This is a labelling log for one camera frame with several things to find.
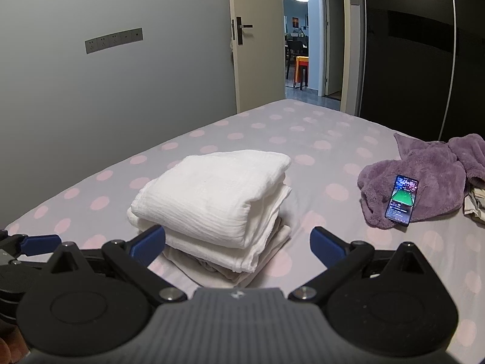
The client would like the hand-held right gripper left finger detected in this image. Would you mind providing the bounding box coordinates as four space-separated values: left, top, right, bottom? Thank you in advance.
49 224 188 304

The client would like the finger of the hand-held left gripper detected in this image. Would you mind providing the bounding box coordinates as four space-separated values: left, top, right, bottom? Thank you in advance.
0 231 62 257

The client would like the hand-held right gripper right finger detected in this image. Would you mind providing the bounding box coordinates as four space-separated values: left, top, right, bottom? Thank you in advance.
289 226 430 304

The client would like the white crinkled cloth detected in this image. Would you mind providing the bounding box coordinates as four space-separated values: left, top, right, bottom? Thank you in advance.
127 150 292 289

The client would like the stack of folded pale clothes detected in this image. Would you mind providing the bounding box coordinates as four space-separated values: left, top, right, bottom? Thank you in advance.
463 187 485 224

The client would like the person's left hand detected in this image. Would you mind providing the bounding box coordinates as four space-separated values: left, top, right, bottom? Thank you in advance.
0 328 27 364

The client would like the smartphone with lit screen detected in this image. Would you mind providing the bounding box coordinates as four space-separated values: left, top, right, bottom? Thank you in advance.
384 174 419 228

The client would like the grey polka dot bedsheet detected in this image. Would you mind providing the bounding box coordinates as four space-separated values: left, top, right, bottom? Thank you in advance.
0 99 485 364

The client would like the purple fleece garment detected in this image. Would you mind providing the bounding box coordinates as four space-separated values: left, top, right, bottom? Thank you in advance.
358 133 485 230

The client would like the orange stool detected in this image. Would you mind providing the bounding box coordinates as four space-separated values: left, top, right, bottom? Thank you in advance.
293 56 309 91

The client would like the cream door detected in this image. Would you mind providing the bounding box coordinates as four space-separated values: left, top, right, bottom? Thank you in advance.
227 0 287 114

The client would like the dark chair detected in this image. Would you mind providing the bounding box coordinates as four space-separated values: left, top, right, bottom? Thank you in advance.
286 40 308 80

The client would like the dark wardrobe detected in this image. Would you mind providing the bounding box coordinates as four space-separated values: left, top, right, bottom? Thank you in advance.
358 0 485 145

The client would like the cream door frame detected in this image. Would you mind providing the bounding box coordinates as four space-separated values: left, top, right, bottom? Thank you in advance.
320 0 364 112

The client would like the dark door handle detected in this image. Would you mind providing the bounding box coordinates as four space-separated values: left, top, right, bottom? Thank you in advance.
232 17 254 42

